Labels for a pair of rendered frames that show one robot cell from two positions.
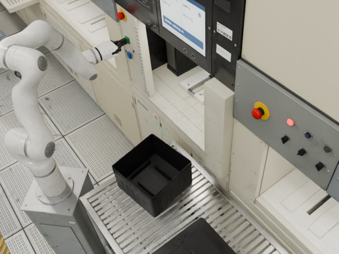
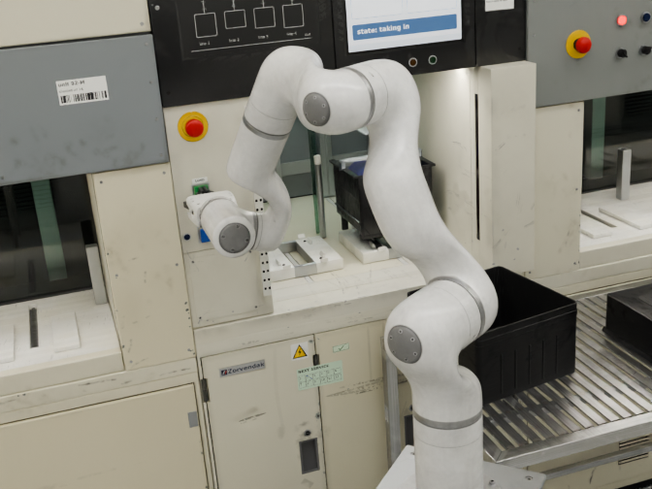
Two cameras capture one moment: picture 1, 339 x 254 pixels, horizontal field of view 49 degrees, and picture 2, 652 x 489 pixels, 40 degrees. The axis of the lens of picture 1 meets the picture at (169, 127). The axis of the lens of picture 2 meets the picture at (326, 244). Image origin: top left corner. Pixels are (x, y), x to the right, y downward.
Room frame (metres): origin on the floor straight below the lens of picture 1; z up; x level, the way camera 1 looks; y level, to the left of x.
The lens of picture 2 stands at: (0.95, 1.96, 1.76)
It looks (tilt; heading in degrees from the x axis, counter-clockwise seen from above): 20 degrees down; 285
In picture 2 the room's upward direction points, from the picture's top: 4 degrees counter-clockwise
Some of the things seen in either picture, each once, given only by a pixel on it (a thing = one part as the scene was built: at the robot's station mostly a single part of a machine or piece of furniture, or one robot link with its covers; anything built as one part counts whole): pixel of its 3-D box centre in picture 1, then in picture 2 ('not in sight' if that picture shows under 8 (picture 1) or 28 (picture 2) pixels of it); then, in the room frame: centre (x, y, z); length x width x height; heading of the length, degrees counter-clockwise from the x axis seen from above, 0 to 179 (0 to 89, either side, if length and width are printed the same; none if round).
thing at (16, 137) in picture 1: (29, 150); (435, 356); (1.12, 0.65, 1.07); 0.19 x 0.12 x 0.24; 64
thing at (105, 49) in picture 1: (105, 50); (213, 208); (1.62, 0.29, 1.20); 0.11 x 0.10 x 0.07; 121
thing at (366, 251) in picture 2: not in sight; (385, 239); (1.38, -0.37, 0.89); 0.22 x 0.21 x 0.04; 121
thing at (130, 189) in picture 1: (153, 174); (490, 331); (1.06, 0.10, 0.85); 0.28 x 0.28 x 0.17; 41
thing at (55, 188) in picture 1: (49, 178); (448, 456); (1.10, 0.62, 0.85); 0.19 x 0.19 x 0.18
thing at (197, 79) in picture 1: (204, 84); (294, 255); (1.61, -0.23, 0.89); 0.22 x 0.21 x 0.04; 121
